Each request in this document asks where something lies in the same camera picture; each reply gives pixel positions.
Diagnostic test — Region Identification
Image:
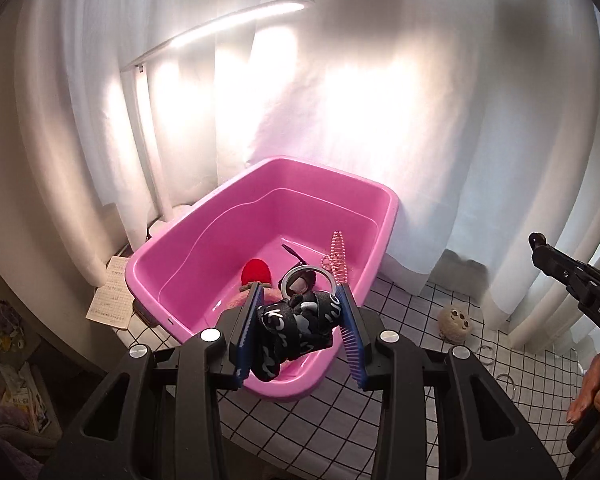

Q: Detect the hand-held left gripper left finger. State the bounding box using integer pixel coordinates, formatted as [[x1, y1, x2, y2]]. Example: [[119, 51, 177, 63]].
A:
[[40, 282, 264, 480]]

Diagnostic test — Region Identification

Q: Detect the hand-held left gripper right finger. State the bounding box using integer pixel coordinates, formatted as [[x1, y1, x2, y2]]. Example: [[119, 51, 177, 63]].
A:
[[337, 282, 561, 480]]

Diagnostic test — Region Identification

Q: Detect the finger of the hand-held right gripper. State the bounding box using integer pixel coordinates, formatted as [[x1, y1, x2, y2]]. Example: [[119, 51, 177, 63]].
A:
[[528, 232, 589, 297]]

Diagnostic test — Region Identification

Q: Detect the black patterned scrunchie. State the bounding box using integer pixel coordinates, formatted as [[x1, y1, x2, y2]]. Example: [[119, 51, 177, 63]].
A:
[[250, 290, 343, 383]]

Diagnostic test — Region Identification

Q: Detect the red round plush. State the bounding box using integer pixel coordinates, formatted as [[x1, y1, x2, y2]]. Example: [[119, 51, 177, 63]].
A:
[[220, 258, 281, 311]]

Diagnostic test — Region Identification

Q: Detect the thin silver bangle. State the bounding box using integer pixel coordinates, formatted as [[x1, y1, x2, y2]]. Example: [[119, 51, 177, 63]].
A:
[[279, 265, 337, 297]]

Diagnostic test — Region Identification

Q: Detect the pearl hair clip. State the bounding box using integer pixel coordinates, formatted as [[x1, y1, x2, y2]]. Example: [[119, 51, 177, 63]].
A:
[[321, 231, 351, 286]]

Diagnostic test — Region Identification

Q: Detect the brown hair clip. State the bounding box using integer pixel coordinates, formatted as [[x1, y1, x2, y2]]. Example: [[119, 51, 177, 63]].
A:
[[281, 244, 307, 267]]

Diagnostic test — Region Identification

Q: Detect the pink plastic tub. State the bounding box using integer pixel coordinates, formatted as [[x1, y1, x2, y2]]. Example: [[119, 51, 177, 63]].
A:
[[125, 156, 400, 402]]

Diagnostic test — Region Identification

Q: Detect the person's right hand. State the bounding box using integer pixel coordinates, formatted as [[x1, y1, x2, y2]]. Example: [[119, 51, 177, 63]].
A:
[[566, 351, 600, 427]]

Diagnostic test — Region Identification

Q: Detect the white black-grid tablecloth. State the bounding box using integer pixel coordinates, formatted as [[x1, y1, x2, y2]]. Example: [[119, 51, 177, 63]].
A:
[[117, 280, 588, 480]]

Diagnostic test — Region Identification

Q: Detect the beige plush face pouch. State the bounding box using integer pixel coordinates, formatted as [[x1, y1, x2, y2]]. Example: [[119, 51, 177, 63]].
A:
[[439, 306, 473, 343]]

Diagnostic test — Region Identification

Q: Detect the large silver bangle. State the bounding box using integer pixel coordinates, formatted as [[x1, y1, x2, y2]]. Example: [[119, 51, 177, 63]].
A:
[[496, 374, 520, 403]]

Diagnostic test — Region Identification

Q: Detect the handwritten paper notebook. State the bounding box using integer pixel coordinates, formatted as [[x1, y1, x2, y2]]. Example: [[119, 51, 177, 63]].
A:
[[85, 255, 133, 331]]

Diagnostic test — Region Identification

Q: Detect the white sheer curtain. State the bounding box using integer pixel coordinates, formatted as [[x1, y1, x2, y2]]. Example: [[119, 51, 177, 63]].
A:
[[10, 0, 600, 356]]

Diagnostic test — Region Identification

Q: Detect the pile of colourful packets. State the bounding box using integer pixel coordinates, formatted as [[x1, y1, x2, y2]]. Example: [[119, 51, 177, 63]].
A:
[[0, 360, 51, 435]]

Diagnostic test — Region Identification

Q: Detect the purple fuzzy cloth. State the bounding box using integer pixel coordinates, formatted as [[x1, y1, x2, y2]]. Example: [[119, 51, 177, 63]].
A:
[[0, 407, 46, 478]]

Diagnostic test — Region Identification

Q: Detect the white led desk lamp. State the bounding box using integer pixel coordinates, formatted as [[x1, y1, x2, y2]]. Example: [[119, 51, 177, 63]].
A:
[[120, 0, 317, 235]]

